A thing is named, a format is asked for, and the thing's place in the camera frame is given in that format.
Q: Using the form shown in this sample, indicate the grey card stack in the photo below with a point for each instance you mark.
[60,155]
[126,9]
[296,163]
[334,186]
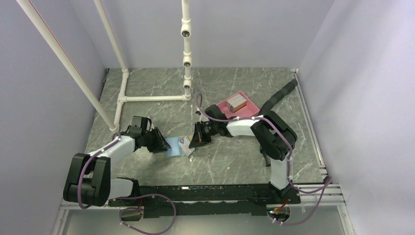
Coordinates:
[236,102]

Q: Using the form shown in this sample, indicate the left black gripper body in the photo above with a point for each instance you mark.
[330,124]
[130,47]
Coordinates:
[151,140]

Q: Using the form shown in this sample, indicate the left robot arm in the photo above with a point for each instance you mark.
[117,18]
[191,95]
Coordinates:
[89,181]

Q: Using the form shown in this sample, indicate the green card holder wallet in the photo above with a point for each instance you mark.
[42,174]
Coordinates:
[175,150]

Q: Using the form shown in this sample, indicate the white pvc pipe frame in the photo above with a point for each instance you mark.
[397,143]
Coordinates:
[186,31]

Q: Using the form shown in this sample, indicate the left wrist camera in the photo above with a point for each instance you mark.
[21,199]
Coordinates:
[139,125]

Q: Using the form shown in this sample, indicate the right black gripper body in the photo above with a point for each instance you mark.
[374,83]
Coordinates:
[214,126]

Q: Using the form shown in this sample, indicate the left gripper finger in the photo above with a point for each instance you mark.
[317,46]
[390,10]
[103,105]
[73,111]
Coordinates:
[159,141]
[158,149]

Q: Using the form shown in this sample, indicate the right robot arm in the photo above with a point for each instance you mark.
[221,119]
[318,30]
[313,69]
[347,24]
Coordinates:
[277,140]

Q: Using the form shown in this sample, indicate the pink plastic tray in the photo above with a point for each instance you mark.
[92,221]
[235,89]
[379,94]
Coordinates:
[250,110]

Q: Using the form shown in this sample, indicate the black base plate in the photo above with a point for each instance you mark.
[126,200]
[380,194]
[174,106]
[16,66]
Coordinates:
[253,199]

